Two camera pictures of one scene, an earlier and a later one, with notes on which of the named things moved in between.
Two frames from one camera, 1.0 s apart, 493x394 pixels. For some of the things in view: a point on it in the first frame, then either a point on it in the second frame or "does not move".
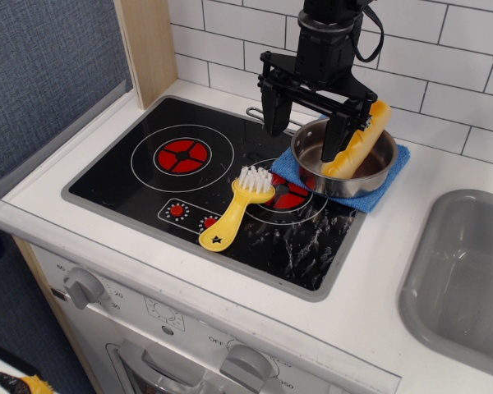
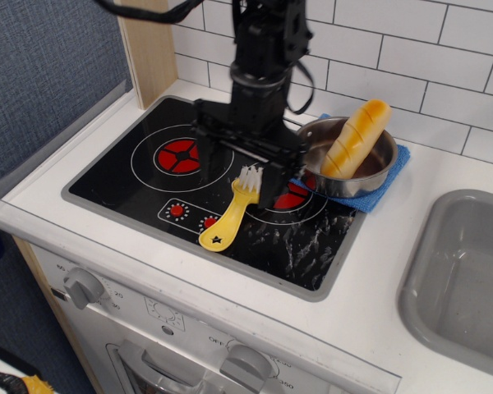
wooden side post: x=147 y=34 does not move
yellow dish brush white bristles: x=254 y=185 does not move
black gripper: x=327 y=38 -> x=252 y=122
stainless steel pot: x=306 y=145 does not move
